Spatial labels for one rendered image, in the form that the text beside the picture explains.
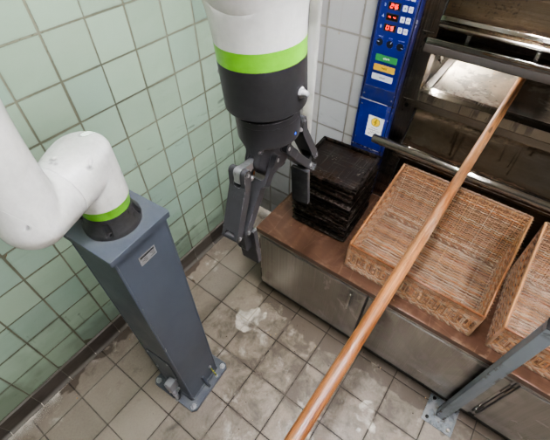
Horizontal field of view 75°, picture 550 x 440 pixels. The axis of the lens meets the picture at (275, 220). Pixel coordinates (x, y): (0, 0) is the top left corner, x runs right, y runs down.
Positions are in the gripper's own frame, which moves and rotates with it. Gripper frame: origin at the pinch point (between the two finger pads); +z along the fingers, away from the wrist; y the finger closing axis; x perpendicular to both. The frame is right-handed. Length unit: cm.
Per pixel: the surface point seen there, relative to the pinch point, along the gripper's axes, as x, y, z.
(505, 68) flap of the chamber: 17, -95, 13
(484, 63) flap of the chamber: 11, -96, 13
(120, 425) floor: -71, 44, 144
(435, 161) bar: 10, -72, 36
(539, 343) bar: 57, -47, 67
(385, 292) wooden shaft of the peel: 15.8, -16.2, 30.5
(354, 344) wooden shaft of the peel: 15.2, -1.7, 30.1
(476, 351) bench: 48, -52, 96
